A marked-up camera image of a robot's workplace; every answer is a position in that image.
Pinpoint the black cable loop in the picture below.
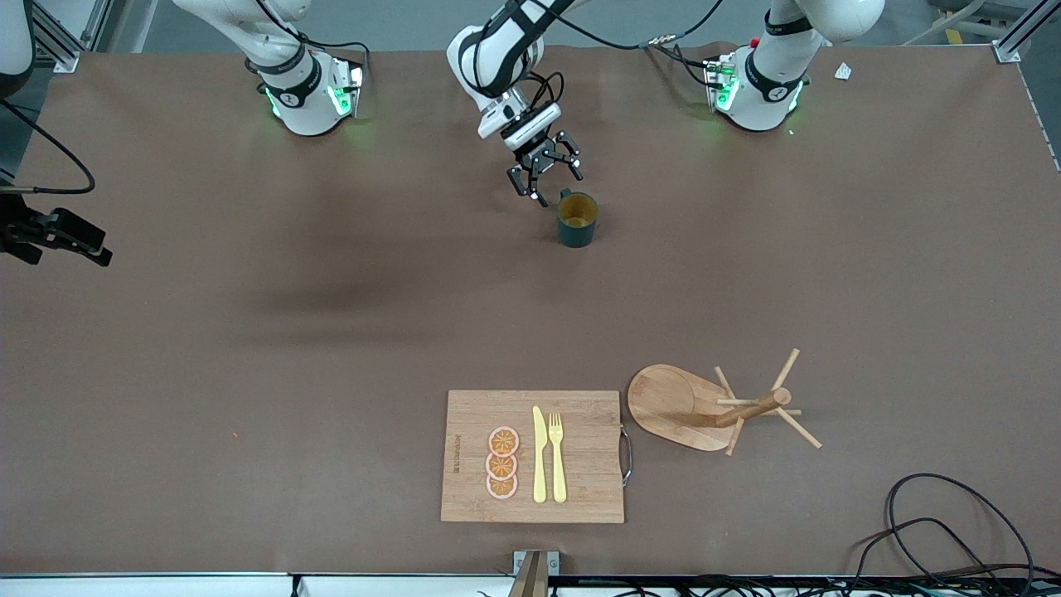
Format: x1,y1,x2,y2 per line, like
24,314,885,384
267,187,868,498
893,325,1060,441
885,473,1037,585
845,517,996,585

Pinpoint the white table edge rail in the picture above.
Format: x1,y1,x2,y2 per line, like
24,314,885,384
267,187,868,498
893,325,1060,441
0,570,1061,597

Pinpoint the wooden mug rack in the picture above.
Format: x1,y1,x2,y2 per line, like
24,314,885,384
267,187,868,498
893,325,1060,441
626,348,823,457

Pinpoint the metal mount bracket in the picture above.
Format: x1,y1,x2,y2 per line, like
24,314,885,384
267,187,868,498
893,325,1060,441
507,550,560,597

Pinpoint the dark green cup yellow inside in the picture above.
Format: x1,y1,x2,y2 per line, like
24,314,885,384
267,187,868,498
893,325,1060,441
555,189,600,248

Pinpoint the brown table cover sheet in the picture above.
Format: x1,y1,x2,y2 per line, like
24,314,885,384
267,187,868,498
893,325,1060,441
0,41,1061,577

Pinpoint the black left arm base cable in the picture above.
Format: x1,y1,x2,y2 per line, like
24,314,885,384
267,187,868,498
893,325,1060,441
642,40,718,88

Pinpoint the aluminium frame profile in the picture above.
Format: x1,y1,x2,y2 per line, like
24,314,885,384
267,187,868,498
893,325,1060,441
993,0,1061,63
29,0,113,74

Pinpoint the yellow plastic fork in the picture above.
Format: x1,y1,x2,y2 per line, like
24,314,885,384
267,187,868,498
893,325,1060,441
549,412,568,504

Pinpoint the yellow plastic knife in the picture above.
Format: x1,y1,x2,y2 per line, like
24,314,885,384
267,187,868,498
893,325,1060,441
532,405,549,504

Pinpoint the wooden cutting board metal handle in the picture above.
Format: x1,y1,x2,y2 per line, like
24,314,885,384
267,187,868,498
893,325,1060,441
439,390,635,525

